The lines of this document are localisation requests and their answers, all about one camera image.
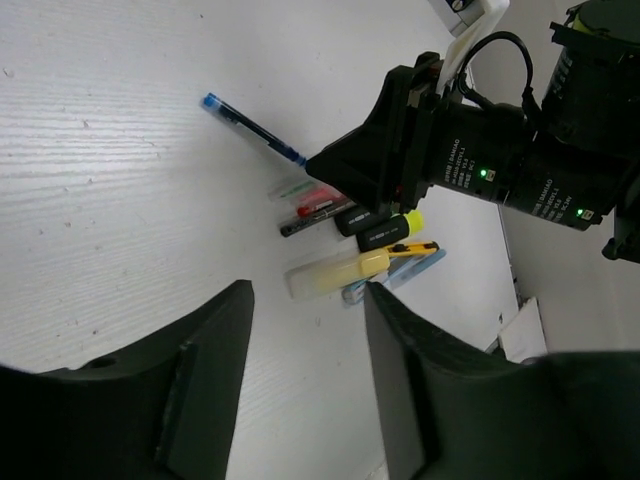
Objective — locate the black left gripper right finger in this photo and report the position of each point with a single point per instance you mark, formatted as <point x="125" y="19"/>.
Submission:
<point x="448" y="410"/>

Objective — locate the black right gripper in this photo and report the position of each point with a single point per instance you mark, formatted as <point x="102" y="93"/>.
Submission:
<point x="414" y="139"/>

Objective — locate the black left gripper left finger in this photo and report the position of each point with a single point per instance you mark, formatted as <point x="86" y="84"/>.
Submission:
<point x="163" y="407"/>

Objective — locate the green refill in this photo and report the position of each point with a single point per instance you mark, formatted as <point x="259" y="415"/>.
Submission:
<point x="290" y="189"/>

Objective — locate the black mechanical pencil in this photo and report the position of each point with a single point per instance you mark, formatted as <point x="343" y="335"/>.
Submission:
<point x="304" y="223"/>

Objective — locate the blue gel pen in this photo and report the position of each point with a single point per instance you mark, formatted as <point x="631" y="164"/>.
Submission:
<point x="215" y="105"/>

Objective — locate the pink refill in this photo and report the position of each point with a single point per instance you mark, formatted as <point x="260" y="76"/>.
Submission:
<point x="316" y="195"/>

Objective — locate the red gel pen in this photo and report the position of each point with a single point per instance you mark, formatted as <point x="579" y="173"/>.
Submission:
<point x="312" y="208"/>

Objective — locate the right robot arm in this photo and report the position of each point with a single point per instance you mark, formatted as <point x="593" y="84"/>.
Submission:
<point x="570" y="159"/>

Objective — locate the black marker yellow cap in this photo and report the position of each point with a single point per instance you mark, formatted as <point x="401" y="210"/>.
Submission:
<point x="390" y="231"/>

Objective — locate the black marker green cap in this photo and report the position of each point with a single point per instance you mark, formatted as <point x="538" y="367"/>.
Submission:
<point x="353" y="220"/>

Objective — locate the blue clear pen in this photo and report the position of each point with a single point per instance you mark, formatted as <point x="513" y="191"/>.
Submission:
<point x="402" y="271"/>

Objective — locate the yellow highlighter clear cap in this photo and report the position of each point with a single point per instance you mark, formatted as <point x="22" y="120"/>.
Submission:
<point x="321" y="278"/>

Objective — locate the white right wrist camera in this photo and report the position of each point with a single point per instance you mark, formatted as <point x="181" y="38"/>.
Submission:
<point x="468" y="22"/>

